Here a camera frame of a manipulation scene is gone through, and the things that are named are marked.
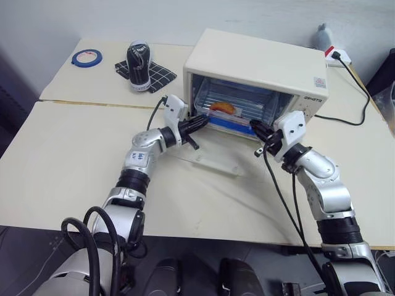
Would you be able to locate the clear blue-lidded food container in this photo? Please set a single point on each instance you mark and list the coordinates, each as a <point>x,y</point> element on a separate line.
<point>230,124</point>

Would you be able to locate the black white checked cloth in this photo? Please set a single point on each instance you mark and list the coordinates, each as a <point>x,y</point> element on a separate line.
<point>160,78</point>

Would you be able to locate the clear glass oven door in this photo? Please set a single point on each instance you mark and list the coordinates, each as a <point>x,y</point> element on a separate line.
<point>216,154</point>

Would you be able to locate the blue tape roll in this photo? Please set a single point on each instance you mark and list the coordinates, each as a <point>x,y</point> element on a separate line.
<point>75,60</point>

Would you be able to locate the black bottle with white print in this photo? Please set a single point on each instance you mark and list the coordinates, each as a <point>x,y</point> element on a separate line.
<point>138,69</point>

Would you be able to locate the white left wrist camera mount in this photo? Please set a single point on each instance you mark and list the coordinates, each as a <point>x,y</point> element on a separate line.
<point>174,108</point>

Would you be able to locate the grey plush toy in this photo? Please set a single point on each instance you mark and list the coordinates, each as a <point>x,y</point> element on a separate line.
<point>322,37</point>

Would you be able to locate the orange food piece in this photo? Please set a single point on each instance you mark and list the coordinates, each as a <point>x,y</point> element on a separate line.
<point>223,107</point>

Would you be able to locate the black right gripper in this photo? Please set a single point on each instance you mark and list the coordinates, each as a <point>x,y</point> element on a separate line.
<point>273,142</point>

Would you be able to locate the dark rounded shape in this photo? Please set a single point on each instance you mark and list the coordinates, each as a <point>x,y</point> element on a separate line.
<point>240,277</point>
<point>166,277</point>

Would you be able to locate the black power plug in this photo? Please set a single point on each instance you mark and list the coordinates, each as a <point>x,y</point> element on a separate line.
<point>336,55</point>

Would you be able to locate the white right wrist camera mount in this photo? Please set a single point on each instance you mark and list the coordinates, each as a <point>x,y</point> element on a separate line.
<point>291,126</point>

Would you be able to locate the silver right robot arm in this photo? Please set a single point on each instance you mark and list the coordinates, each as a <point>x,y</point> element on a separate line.
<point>327,185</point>

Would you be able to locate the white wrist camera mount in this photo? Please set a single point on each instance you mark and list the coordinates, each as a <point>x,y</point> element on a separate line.
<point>291,126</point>
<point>174,108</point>

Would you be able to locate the white power strip red switch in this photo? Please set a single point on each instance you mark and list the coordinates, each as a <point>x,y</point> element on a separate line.
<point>345,57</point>

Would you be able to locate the cream toaster oven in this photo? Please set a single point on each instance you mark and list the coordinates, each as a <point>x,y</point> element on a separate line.
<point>247,58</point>

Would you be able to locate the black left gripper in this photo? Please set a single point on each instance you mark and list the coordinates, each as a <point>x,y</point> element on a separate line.
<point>184,132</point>

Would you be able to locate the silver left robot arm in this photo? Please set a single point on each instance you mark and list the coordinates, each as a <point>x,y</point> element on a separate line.
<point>142,154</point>

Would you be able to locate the clear plastic bag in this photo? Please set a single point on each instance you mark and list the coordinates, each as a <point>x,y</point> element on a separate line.
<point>387,108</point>

